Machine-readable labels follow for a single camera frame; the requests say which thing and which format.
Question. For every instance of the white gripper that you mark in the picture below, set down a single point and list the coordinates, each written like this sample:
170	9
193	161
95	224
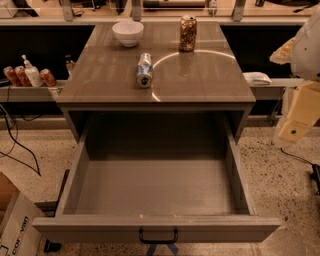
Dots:
307	55

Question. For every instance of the blue silver redbull can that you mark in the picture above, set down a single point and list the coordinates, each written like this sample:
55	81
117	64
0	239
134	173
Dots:
144	74

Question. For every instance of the gold soda can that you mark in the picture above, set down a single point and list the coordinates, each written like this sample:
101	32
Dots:
188	33

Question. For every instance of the open grey top drawer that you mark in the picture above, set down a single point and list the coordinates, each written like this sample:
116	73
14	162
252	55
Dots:
156	171

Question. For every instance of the red can right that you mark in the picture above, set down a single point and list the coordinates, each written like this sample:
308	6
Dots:
48	77

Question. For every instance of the red can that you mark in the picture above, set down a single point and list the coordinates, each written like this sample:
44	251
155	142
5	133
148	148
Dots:
48	77
9	72
21	74

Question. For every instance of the red can far left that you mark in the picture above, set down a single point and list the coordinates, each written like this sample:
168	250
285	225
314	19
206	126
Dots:
9	72

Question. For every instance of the white folded cloth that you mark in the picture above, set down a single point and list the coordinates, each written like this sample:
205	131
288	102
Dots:
257	78

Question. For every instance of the grey wooden cabinet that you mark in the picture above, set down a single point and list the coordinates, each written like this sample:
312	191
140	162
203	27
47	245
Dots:
208	78

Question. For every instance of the white ceramic bowl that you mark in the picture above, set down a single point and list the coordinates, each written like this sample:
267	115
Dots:
128	33

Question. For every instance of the white soap dispenser bottle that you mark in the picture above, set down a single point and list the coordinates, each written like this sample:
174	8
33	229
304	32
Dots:
32	73

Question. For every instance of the grey low shelf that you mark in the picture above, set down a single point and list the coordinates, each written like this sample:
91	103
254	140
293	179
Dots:
31	94

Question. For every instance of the cardboard box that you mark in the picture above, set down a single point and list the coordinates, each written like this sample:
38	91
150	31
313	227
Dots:
17	235

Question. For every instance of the black drawer handle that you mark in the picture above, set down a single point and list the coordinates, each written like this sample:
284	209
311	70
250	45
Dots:
158	236

